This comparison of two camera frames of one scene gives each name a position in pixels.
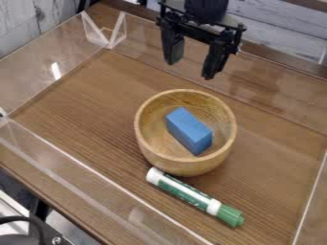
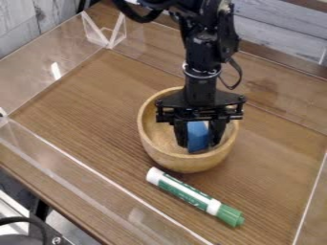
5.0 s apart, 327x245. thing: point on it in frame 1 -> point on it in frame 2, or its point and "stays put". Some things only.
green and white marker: [192, 196] stays put
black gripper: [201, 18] -> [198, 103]
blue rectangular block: [188, 130] stays put
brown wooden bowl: [164, 153] stays put
